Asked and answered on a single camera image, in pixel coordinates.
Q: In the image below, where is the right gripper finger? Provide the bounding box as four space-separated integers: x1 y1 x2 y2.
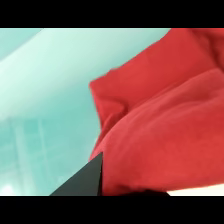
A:
49 151 104 197

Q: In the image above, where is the red T-shirt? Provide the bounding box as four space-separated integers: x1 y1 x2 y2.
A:
88 27 224 197

